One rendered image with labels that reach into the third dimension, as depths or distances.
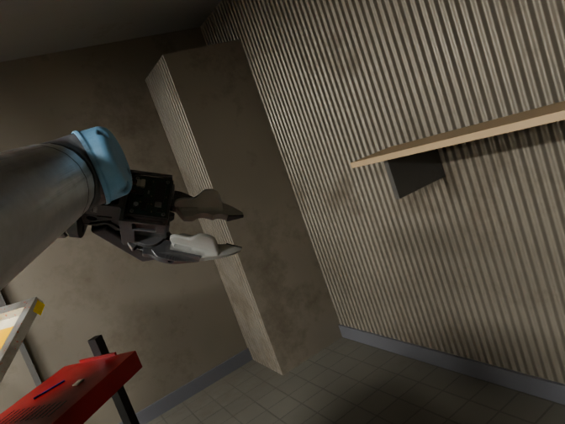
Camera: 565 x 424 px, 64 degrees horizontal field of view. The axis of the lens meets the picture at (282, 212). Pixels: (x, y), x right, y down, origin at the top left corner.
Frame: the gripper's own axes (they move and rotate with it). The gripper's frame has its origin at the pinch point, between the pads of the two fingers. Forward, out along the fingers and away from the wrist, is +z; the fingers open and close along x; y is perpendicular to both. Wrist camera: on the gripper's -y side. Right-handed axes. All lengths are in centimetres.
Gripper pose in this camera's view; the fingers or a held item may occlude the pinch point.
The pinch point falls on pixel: (232, 233)
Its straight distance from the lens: 62.2
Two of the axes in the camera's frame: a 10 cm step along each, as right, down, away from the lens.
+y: 2.4, -4.7, -8.5
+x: 0.0, -8.7, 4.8
